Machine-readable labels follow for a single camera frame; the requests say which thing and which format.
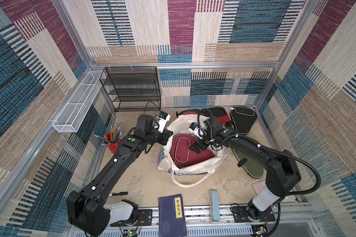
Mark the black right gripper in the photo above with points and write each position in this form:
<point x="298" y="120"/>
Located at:
<point x="202" y="143"/>

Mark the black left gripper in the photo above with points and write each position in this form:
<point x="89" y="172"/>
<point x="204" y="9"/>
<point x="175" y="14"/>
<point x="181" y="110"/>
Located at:
<point x="166" y="135"/>

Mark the maroon paddle case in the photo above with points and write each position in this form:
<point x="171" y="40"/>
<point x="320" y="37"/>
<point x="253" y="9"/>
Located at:
<point x="183" y="156"/>

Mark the white canvas tote bag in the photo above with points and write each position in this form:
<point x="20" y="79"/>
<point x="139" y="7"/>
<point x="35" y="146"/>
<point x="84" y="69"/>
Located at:
<point x="206" y="168"/>

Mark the black paddle case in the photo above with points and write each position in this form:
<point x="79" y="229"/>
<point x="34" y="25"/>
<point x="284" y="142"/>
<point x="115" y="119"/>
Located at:
<point x="243" y="118"/>

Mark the green paddle case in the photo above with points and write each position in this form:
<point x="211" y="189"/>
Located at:
<point x="252" y="166"/>

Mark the clear bagged red paddle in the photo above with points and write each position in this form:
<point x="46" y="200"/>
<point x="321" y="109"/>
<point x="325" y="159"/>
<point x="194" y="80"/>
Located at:
<point x="188" y="112"/>

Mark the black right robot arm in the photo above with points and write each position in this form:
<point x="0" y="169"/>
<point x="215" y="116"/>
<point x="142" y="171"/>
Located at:
<point x="282" y="173"/>

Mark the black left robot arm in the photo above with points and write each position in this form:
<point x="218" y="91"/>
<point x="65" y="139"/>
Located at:
<point x="86" y="209"/>

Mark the red metal pencil bucket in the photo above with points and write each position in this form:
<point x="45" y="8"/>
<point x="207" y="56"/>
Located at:
<point x="113" y="147"/>

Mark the black mesh shelf rack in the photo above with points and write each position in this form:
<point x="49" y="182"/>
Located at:
<point x="132" y="88"/>

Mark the black marker pen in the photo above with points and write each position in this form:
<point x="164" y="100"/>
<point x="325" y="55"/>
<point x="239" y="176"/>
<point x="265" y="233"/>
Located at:
<point x="118" y="194"/>

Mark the pink calculator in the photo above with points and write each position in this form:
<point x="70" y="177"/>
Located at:
<point x="259" y="186"/>

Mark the light blue eraser block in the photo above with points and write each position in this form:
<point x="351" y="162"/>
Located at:
<point x="214" y="207"/>

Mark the dark blue book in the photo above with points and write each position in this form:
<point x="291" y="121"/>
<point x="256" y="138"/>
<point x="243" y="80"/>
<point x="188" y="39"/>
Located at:
<point x="171" y="219"/>

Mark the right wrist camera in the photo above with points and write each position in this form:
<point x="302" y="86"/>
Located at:
<point x="197" y="131"/>

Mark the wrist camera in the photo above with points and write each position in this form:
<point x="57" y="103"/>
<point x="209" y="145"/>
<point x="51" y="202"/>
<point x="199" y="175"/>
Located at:
<point x="162" y="119"/>
<point x="197" y="131"/>

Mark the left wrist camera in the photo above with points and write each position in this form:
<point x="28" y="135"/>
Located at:
<point x="162" y="119"/>

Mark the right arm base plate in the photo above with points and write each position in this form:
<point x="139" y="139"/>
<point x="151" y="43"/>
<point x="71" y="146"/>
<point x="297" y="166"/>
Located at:
<point x="244" y="214"/>

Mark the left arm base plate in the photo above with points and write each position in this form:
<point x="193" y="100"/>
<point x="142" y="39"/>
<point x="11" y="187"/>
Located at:
<point x="142" y="218"/>

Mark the white wire basket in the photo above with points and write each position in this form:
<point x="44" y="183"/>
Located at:
<point x="76" y="109"/>

